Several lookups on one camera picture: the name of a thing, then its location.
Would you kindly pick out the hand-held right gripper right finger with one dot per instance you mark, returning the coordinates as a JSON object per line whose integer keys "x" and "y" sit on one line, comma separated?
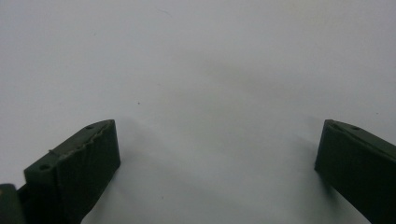
{"x": 358, "y": 161}

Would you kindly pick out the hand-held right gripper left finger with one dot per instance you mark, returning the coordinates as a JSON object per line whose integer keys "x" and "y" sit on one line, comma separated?
{"x": 77, "y": 168}

